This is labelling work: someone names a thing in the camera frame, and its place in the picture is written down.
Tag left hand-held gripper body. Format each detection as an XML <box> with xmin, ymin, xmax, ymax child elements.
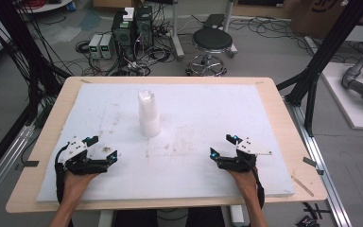
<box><xmin>56</xmin><ymin>135</ymin><xmax>112</xmax><ymax>176</ymax></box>

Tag grey power supply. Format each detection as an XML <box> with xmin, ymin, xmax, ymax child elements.
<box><xmin>99</xmin><ymin>33</ymin><xmax>114</xmax><ymax>61</ymax></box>
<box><xmin>88</xmin><ymin>33</ymin><xmax>104</xmax><ymax>61</ymax></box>

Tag white foam mat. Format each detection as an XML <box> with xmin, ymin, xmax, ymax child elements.
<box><xmin>36</xmin><ymin>82</ymin><xmax>297</xmax><ymax>203</ymax></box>

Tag black computer tower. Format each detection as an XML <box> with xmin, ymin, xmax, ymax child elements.
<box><xmin>134</xmin><ymin>5</ymin><xmax>155</xmax><ymax>49</ymax></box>
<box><xmin>111</xmin><ymin>10</ymin><xmax>137</xmax><ymax>62</ymax></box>

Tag white plastic bottle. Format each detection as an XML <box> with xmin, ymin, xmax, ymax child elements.
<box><xmin>137</xmin><ymin>89</ymin><xmax>162</xmax><ymax>138</ymax></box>

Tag white round table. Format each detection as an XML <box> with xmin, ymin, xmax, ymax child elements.
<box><xmin>16</xmin><ymin>0</ymin><xmax>74</xmax><ymax>14</ymax></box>

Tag thin wooden stick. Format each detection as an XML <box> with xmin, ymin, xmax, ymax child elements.
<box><xmin>290</xmin><ymin>174</ymin><xmax>315</xmax><ymax>198</ymax></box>

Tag cardboard box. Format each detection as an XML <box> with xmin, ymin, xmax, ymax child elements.
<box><xmin>290</xmin><ymin>0</ymin><xmax>363</xmax><ymax>40</ymax></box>

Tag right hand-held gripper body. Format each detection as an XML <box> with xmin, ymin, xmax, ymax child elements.
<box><xmin>216</xmin><ymin>136</ymin><xmax>273</xmax><ymax>174</ymax></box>

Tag white box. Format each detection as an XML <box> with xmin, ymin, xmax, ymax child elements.
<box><xmin>122</xmin><ymin>7</ymin><xmax>136</xmax><ymax>23</ymax></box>

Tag light wooden table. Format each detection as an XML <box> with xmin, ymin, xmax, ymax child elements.
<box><xmin>5</xmin><ymin>76</ymin><xmax>329</xmax><ymax>215</ymax></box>

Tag aluminium rail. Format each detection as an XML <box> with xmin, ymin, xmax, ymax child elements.
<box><xmin>0</xmin><ymin>122</ymin><xmax>36</xmax><ymax>211</ymax></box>
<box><xmin>284</xmin><ymin>96</ymin><xmax>354</xmax><ymax>227</ymax></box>

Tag black round stool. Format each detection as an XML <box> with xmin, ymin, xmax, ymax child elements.
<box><xmin>186</xmin><ymin>27</ymin><xmax>238</xmax><ymax>78</ymax></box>

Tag white table leg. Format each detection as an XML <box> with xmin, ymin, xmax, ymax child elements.
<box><xmin>97</xmin><ymin>209</ymin><xmax>115</xmax><ymax>227</ymax></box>

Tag person's right hand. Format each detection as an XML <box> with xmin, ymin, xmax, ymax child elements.
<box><xmin>228</xmin><ymin>167</ymin><xmax>261</xmax><ymax>199</ymax></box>

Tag white board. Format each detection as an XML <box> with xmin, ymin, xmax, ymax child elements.
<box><xmin>320</xmin><ymin>61</ymin><xmax>363</xmax><ymax>131</ymax></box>

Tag black flat device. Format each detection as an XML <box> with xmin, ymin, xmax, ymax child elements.
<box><xmin>202</xmin><ymin>13</ymin><xmax>227</xmax><ymax>29</ymax></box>

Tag grey metal stand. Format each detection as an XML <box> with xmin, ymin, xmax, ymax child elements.
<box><xmin>169</xmin><ymin>0</ymin><xmax>186</xmax><ymax>61</ymax></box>
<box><xmin>222</xmin><ymin>0</ymin><xmax>239</xmax><ymax>59</ymax></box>

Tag tangle of floor cables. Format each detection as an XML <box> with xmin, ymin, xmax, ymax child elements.
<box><xmin>75</xmin><ymin>12</ymin><xmax>183</xmax><ymax>78</ymax></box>

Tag person's left hand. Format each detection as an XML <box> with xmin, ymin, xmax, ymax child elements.
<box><xmin>62</xmin><ymin>169</ymin><xmax>100</xmax><ymax>198</ymax></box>

